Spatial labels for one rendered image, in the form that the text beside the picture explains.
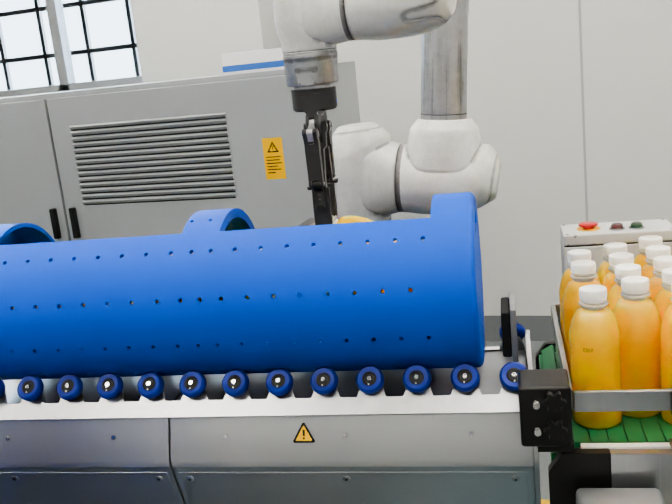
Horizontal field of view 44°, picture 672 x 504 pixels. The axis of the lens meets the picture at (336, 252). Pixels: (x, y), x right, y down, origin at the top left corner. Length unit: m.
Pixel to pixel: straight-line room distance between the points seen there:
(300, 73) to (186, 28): 2.79
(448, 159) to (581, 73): 2.22
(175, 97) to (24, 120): 0.66
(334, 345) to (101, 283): 0.39
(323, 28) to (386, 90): 2.76
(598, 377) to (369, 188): 0.77
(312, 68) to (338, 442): 0.60
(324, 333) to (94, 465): 0.48
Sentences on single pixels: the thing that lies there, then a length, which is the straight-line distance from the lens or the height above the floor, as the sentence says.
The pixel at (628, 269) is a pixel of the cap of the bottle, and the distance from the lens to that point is 1.35.
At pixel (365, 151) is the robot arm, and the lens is 1.83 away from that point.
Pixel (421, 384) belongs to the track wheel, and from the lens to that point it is 1.32.
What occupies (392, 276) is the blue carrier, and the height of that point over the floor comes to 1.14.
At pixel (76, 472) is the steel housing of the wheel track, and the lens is 1.55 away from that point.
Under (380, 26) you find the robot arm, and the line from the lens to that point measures 1.34.
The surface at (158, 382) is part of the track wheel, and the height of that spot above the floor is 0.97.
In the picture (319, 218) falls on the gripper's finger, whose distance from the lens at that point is 1.42.
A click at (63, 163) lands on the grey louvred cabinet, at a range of 3.38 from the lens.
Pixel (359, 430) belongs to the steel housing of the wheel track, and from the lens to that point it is 1.36.
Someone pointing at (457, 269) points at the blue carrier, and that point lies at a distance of 1.24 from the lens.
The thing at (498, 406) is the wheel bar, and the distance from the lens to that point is 1.33.
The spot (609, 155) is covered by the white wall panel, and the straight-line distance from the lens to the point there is 4.00.
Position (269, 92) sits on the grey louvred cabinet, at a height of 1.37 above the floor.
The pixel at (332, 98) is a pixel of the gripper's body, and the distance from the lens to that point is 1.40.
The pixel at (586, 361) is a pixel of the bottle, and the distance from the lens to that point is 1.26.
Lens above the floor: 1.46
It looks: 13 degrees down
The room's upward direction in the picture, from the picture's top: 6 degrees counter-clockwise
